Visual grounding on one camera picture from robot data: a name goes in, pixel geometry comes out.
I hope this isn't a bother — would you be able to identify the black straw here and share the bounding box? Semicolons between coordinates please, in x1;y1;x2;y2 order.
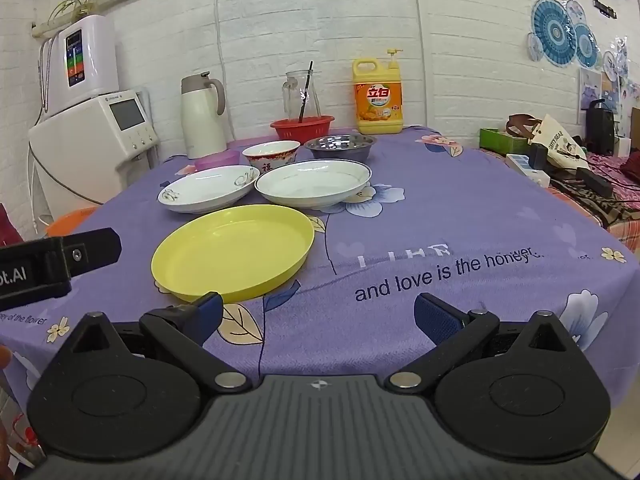
298;61;314;124

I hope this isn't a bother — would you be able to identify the white thermal carafe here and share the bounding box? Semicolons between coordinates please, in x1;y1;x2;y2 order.
180;71;228;160

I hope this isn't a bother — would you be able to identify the white water purifier unit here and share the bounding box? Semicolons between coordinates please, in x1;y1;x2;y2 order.
39;15;121;116

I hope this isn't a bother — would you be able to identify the black speaker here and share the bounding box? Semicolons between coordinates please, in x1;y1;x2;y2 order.
585;99;616;157

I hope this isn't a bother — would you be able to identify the black power adapter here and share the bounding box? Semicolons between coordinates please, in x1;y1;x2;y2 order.
529;143;551;171

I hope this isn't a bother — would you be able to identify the white plate with floral print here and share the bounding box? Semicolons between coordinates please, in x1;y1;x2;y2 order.
158;165;261;214

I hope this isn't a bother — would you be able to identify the large blue paper fan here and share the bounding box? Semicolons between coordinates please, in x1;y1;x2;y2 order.
531;0;576;68

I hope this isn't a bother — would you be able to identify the purple floral tablecloth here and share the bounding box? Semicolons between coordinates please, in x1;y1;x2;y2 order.
0;125;640;411

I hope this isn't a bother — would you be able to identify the stainless steel bowl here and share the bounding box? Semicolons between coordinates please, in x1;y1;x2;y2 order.
304;134;377;164

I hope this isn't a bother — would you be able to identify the green box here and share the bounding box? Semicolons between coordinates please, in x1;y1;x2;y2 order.
479;128;531;156

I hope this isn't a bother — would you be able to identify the medium blue paper fan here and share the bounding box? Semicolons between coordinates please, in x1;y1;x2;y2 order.
572;22;599;69

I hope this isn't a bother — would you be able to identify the plain white plate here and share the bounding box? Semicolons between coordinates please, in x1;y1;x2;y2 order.
254;159;373;210

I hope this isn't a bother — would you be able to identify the white water dispenser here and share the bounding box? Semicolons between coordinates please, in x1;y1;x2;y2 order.
28;89;160;218

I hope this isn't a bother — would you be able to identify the purple plastic bowl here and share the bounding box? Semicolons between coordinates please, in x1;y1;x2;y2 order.
194;150;241;173

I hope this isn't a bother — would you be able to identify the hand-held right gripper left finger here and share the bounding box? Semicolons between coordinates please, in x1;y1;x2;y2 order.
70;291;252;394

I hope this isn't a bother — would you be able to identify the plaid table cloth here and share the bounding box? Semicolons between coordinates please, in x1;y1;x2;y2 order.
545;152;640;253

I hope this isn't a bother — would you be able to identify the red plastic basket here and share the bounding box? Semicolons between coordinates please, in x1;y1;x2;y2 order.
270;115;335;144

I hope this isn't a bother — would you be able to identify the white porcelain bowl red print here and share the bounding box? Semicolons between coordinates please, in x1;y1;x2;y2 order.
242;140;301;175

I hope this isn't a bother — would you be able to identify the yellow detergent bottle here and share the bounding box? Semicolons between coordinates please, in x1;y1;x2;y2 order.
352;49;404;135

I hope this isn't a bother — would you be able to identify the clear glass jar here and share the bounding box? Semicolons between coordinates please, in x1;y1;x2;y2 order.
281;70;322;121

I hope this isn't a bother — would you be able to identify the yellow plastic plate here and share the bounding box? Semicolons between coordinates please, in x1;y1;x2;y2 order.
151;204;316;304

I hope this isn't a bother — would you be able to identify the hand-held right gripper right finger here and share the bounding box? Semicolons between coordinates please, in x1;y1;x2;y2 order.
387;292;576;394

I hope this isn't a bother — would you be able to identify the beige tote bag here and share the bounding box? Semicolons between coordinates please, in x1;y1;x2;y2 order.
532;114;591;171

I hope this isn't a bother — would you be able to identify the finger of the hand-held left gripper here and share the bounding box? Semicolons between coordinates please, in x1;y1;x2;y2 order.
59;228;122;279

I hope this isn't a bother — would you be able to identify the wall poster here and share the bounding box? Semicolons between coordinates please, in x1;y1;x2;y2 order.
579;67;603;126

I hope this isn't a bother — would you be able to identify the white power strip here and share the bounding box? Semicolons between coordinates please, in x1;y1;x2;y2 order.
506;152;551;187

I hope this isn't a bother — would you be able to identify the black power brick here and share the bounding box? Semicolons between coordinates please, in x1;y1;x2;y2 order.
575;166;615;199

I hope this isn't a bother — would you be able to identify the dark red knit cloth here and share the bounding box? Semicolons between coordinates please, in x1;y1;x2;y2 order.
620;150;640;186

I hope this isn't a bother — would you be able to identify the orange stool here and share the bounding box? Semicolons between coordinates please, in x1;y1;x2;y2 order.
45;206;98;238

